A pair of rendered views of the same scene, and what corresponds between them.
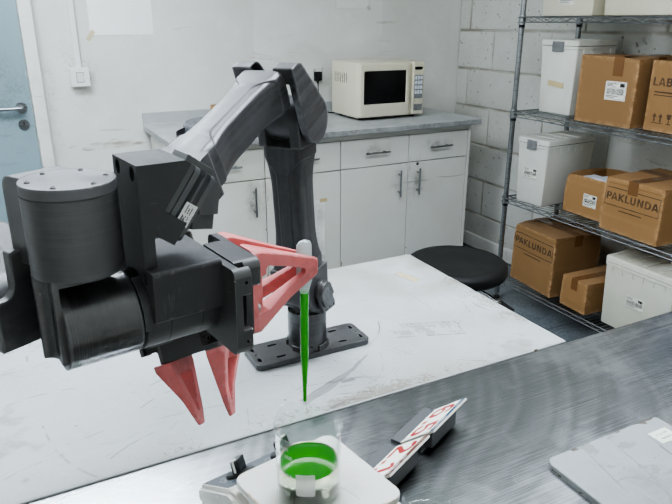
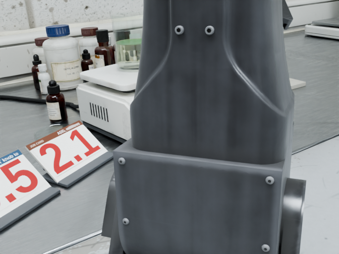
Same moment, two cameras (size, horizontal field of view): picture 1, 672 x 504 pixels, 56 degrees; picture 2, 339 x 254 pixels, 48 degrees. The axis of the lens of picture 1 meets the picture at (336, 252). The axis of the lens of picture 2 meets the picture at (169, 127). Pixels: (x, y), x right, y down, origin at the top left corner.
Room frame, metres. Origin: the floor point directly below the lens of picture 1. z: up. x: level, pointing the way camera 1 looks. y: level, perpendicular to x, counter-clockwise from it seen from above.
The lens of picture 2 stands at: (1.07, 0.03, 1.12)
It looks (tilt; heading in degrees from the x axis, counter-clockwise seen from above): 22 degrees down; 176
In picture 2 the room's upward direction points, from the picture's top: 3 degrees counter-clockwise
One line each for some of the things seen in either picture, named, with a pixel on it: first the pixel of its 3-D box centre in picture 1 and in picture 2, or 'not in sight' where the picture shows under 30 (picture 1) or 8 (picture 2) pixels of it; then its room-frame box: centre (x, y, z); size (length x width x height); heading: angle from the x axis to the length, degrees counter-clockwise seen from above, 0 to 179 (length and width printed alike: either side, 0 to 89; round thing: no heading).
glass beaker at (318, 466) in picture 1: (306, 459); (135, 42); (0.49, 0.03, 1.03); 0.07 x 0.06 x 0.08; 39
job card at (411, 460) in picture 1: (388, 458); (73, 150); (0.63, -0.06, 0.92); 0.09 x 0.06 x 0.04; 143
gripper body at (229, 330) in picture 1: (179, 296); not in sight; (0.43, 0.11, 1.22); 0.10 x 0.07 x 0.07; 37
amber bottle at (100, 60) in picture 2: not in sight; (104, 54); (0.19, -0.04, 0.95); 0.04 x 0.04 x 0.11
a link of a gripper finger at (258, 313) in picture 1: (259, 272); not in sight; (0.47, 0.06, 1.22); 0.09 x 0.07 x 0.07; 127
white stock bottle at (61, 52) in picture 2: not in sight; (62, 57); (0.24, -0.13, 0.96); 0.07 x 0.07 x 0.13
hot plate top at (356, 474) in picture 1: (317, 488); (132, 72); (0.50, 0.02, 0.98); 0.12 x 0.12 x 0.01; 37
